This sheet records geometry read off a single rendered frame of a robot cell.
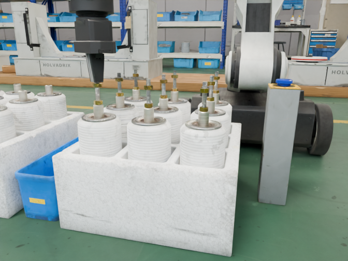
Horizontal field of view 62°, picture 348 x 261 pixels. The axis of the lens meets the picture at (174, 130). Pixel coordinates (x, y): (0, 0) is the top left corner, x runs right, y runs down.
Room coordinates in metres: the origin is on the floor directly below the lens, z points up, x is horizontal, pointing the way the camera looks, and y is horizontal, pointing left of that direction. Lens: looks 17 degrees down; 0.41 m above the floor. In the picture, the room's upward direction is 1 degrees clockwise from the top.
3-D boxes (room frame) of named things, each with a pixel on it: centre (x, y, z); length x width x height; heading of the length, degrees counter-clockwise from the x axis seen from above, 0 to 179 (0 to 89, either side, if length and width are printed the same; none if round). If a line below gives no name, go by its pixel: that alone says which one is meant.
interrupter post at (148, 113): (0.61, 0.05, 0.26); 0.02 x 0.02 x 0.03
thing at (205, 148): (0.58, -0.06, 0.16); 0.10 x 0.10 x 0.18
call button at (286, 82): (0.73, -0.27, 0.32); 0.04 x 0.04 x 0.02
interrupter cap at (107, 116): (0.63, 0.17, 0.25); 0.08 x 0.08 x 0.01
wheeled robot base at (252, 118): (1.37, -0.35, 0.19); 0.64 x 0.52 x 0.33; 168
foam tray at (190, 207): (0.72, 0.03, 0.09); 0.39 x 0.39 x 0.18; 77
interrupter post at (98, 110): (0.63, 0.17, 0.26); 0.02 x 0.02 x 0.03
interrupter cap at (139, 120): (0.61, 0.05, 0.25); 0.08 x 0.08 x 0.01
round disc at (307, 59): (2.72, -1.22, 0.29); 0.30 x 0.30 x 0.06
